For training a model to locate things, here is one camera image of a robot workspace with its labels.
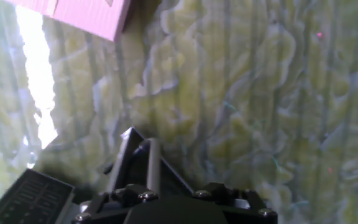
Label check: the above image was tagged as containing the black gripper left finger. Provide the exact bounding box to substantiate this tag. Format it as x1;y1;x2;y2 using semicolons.
71;183;160;224

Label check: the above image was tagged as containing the pink gift box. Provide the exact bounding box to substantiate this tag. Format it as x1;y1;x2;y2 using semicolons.
3;0;132;42

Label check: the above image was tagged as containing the green marble pattern mat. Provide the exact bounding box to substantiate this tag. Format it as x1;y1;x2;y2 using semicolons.
0;0;358;224

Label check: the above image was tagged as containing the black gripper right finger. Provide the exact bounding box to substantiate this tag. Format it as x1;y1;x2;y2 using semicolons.
191;182;278;224

